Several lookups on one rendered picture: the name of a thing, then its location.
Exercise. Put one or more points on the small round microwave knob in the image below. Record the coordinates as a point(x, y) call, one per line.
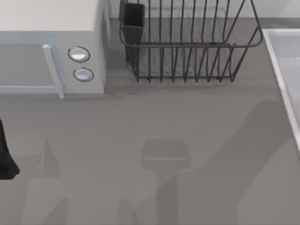
point(83, 74)

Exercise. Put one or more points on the black utensil holder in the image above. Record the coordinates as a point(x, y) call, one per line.
point(132, 25)

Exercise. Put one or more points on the pale microwave oven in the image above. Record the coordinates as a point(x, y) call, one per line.
point(77, 18)

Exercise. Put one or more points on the microwave glass door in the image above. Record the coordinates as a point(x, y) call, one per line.
point(21, 65)

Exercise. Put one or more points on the large round microwave knob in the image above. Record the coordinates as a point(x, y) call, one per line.
point(78, 54)

